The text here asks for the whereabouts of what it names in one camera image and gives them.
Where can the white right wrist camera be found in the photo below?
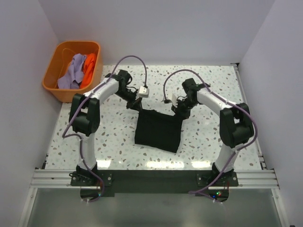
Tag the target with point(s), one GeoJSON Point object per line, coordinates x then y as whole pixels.
{"type": "Point", "coordinates": [173, 100]}

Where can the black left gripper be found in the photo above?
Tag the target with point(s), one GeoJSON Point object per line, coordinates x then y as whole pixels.
{"type": "Point", "coordinates": [135, 104]}

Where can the orange t shirt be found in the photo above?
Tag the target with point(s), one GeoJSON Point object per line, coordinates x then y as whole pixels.
{"type": "Point", "coordinates": [88, 69]}

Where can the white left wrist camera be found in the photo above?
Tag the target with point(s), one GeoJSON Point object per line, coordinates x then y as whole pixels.
{"type": "Point", "coordinates": [143, 92]}

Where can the black t shirt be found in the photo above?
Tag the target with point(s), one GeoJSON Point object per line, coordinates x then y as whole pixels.
{"type": "Point", "coordinates": [158, 130]}

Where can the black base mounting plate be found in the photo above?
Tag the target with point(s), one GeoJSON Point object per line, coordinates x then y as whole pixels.
{"type": "Point", "coordinates": [110, 182]}

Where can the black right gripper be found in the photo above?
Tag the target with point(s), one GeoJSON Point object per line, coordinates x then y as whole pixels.
{"type": "Point", "coordinates": [179, 112]}

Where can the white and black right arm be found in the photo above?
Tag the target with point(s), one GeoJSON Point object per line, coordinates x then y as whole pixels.
{"type": "Point", "coordinates": [235, 124]}

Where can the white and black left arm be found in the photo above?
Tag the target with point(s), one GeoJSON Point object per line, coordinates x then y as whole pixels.
{"type": "Point", "coordinates": [85, 120]}

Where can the orange plastic basket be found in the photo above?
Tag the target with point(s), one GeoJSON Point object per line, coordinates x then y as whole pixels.
{"type": "Point", "coordinates": [60, 62]}

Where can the lavender t shirt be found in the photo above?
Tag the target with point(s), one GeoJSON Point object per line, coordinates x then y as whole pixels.
{"type": "Point", "coordinates": [74, 74]}

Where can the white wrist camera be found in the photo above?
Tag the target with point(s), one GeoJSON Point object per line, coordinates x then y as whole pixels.
{"type": "Point", "coordinates": [143, 92]}
{"type": "Point", "coordinates": [173, 100]}

